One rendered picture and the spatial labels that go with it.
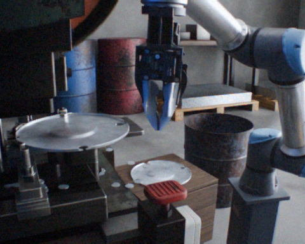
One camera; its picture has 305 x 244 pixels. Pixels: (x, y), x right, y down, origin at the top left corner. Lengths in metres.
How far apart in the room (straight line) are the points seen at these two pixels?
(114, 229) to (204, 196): 0.89
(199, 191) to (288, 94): 0.72
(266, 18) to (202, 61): 1.40
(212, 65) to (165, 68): 4.51
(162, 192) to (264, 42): 0.49
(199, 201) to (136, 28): 3.21
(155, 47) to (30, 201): 0.36
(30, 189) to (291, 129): 0.75
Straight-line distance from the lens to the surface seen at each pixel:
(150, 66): 0.50
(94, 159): 0.83
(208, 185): 1.52
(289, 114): 0.99
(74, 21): 1.14
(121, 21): 4.31
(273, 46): 0.86
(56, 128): 0.85
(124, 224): 0.70
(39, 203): 0.63
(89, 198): 0.67
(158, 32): 0.51
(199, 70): 4.88
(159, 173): 1.55
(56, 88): 0.76
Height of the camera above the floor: 1.04
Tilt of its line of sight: 18 degrees down
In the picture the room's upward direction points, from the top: straight up
